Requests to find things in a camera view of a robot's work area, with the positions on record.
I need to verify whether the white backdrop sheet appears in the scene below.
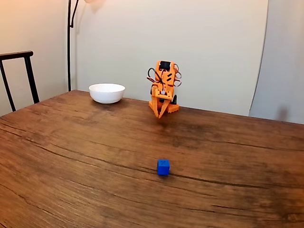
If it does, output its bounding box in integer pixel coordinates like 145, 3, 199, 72
75, 0, 270, 117

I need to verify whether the black floor lamp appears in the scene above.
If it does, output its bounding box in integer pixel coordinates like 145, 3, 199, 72
67, 0, 106, 92

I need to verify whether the blue cube with X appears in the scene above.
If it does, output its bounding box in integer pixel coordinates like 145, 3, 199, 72
157, 159, 171, 177

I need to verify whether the black wooden chair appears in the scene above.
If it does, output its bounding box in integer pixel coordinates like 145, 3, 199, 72
0, 50, 40, 113

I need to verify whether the white bowl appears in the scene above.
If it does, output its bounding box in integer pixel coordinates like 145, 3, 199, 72
88, 83, 126, 105

